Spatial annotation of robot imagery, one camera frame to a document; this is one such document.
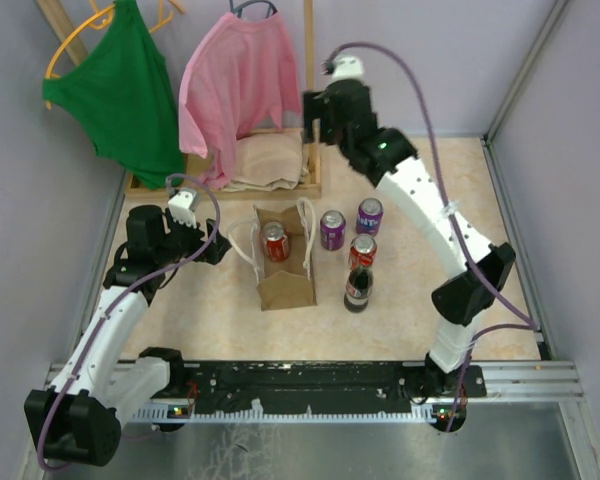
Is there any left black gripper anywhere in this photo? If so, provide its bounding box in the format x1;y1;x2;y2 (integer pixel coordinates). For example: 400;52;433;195
154;208;232;266

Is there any red cola can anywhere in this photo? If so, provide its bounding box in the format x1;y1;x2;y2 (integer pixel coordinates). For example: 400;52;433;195
261;221;290;262
349;234;377;269

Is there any brown burlap canvas bag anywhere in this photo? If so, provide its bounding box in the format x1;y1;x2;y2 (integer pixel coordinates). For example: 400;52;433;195
226;197;319;311

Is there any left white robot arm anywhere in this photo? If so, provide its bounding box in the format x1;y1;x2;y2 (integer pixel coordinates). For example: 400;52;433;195
24;205;230;473

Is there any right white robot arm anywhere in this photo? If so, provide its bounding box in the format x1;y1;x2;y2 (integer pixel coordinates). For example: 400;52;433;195
302;79;515;396

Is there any cream folded cloth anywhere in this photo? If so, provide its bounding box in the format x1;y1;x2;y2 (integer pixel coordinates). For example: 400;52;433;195
223;132;308;192

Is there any pink t-shirt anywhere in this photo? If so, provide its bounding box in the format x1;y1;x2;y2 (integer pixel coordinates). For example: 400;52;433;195
178;13;302;189

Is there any grey clothes hanger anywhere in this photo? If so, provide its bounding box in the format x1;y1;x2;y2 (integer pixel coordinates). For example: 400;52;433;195
229;0;278;22

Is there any purple soda can left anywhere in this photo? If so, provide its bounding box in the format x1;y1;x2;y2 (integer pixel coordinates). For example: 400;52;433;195
320;210;346;251

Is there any purple soda can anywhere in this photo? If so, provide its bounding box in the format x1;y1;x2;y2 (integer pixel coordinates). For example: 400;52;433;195
355;198;384;236
320;210;346;251

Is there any purple soda can right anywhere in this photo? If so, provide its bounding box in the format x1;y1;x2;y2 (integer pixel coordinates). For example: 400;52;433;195
355;198;384;236

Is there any red cola can front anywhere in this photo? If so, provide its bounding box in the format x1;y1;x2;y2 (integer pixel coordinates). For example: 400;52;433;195
349;234;377;269

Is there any dark cola bottle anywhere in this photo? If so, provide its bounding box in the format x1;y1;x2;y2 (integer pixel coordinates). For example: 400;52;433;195
343;266;374;313

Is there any green tank top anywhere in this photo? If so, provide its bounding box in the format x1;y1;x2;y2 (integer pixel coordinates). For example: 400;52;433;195
42;1;185;190

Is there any yellow clothes hanger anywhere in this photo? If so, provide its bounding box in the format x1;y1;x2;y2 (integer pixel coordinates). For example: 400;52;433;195
43;1;187;109

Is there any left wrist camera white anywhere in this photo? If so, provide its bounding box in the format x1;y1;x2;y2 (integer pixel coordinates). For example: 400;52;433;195
167;188;200;227

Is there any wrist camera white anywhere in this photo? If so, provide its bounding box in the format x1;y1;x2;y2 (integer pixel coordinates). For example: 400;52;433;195
323;54;364;84
167;188;200;227

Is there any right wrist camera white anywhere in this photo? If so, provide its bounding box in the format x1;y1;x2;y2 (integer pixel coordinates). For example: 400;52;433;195
323;54;364;84

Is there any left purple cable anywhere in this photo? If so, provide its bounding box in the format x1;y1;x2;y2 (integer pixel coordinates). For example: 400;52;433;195
33;172;222;474

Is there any purple cable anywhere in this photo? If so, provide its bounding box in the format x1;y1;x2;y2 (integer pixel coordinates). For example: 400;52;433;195
33;172;222;474
327;42;541;434

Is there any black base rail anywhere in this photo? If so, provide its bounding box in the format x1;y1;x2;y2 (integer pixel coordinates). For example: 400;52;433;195
129;359;489;416

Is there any white toothed cable strip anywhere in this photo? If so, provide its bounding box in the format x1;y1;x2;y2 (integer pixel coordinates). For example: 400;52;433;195
129;402;469;425

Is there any wooden clothes rack frame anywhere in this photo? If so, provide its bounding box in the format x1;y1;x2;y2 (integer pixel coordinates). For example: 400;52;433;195
36;0;322;202

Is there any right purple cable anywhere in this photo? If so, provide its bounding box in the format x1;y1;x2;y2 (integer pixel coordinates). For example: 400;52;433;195
327;42;541;434

